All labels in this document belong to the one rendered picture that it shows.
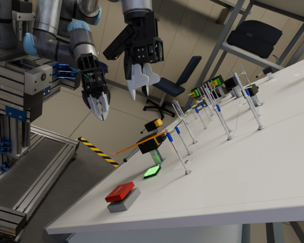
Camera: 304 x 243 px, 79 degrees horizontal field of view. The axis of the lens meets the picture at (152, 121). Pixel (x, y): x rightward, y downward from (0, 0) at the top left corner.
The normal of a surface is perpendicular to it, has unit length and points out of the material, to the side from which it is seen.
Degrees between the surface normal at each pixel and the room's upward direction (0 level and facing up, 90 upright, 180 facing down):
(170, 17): 90
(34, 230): 0
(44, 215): 0
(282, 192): 54
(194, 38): 90
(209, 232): 0
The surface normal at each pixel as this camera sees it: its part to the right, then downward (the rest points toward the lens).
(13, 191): 0.34, -0.81
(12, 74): -0.08, 0.48
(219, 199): -0.47, -0.88
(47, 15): 0.47, 0.10
